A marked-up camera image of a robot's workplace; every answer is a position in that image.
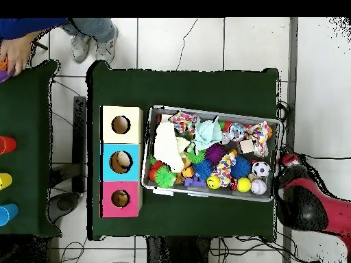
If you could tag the blue fuzzy ball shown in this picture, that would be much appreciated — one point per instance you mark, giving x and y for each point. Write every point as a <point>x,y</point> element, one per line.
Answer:
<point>241,167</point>

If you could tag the person's hand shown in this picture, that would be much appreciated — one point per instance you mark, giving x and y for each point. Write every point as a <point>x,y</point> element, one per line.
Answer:
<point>16,52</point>

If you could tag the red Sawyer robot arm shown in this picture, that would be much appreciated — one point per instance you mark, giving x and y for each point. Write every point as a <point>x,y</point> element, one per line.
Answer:
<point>318,203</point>

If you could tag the large green fuzzy ball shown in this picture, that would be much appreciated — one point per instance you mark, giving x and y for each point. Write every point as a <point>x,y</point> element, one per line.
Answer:
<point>196,155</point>

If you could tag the yellow plastic cup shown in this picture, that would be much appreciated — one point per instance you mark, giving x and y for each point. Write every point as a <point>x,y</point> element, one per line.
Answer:
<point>5,181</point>

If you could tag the black equipment stand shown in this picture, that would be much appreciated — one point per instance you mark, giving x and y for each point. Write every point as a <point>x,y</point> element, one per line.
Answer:
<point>80,137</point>

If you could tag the cream yellow waffle cloth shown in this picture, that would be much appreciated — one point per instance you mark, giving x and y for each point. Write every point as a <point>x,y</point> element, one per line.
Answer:
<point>167,145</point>

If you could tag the wooden box with three holes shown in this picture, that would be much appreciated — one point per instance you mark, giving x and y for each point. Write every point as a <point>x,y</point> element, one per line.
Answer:
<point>120,147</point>

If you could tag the silver drink can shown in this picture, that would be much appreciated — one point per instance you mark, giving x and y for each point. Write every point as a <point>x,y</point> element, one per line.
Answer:
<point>225,138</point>

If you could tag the black white soccer ball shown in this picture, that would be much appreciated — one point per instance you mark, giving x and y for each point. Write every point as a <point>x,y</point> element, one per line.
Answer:
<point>261,169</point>

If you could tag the red ball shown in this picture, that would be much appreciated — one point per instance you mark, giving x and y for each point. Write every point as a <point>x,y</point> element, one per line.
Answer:
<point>157,165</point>

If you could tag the colourful patchwork fabric toy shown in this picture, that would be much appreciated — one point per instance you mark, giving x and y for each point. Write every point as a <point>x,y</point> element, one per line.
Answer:
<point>185,123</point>

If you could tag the dark blue spiky ball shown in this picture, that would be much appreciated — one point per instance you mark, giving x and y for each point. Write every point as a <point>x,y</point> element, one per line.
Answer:
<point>204,170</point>

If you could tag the dark green table cloth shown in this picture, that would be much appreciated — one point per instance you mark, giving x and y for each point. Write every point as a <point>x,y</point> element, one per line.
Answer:
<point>192,87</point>
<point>24,142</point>

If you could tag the smooth yellow ball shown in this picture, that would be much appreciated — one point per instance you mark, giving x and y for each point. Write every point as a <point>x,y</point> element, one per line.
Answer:
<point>244,185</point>

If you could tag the green spiky ball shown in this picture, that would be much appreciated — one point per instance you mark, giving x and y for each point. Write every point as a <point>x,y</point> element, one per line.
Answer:
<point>165,177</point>

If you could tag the colourful dotted fabric strip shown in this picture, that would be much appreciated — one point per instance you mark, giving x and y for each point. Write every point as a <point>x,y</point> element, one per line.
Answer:
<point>224,169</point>

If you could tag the person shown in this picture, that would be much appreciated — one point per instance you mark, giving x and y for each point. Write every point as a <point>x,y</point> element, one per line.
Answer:
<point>33,24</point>

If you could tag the pale wooden cube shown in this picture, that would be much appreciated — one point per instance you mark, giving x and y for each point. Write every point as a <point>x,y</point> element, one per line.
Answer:
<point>247,146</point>

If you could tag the clear mesh bin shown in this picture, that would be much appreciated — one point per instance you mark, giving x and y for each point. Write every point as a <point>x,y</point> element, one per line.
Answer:
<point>143,164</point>

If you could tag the red plastic cup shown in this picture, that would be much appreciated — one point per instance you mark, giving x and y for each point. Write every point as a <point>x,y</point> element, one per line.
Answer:
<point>6,145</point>

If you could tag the blue plastic cup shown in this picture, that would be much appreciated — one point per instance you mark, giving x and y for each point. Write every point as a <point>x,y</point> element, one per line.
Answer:
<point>7,214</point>

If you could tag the purple spiky ball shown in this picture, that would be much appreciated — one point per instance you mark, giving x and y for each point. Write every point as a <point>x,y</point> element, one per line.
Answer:
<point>215,153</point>

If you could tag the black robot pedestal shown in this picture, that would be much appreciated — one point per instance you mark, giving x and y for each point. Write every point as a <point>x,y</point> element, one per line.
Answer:
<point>181,252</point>

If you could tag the person's foot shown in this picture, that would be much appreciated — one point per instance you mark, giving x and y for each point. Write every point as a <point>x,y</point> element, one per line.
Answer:
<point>106,49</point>
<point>80,48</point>

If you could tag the white baseball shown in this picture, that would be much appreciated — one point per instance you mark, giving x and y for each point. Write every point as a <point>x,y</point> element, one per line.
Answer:
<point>259,187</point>

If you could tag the orange plastic block toy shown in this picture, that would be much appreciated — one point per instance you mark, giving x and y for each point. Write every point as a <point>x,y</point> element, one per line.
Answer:
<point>187,171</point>

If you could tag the colourful polka dot fabric toy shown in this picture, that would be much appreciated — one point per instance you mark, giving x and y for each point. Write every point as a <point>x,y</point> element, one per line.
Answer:
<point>260,137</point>

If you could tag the mint green waffle cloth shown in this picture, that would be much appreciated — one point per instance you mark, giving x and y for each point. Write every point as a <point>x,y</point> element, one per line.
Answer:
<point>207,134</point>

